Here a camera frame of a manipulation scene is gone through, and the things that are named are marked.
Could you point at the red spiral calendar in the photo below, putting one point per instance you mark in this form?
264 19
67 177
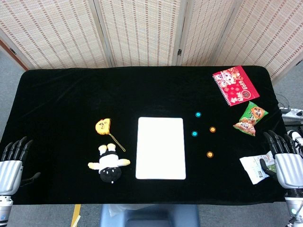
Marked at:
235 85

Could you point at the black and white sneaker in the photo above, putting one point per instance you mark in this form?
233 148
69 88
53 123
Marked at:
296 137

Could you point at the white magnetic board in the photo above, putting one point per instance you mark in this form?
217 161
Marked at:
161 149

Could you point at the white snack bag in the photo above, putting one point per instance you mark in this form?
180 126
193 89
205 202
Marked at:
253 165

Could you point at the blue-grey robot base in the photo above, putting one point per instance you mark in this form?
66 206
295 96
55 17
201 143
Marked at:
149 216

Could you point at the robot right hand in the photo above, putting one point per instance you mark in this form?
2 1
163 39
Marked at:
288 170

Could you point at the black and white plush toy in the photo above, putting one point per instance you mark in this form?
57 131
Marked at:
107 163

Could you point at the cyan disc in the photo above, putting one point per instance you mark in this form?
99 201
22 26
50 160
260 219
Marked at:
194 133
198 114

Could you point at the white power strip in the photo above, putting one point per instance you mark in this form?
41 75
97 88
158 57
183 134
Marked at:
292 113

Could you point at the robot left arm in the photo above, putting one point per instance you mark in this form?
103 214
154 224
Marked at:
4 210

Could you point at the green snack bag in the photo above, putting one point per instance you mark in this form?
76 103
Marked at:
251 118

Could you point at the orange disc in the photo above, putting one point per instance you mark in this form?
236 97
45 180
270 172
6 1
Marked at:
212 129
209 154

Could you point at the woven folding screen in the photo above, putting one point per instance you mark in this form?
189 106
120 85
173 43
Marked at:
142 30

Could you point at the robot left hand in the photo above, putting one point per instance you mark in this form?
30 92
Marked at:
10 175

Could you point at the black velvet tablecloth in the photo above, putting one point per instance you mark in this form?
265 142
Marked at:
71 94

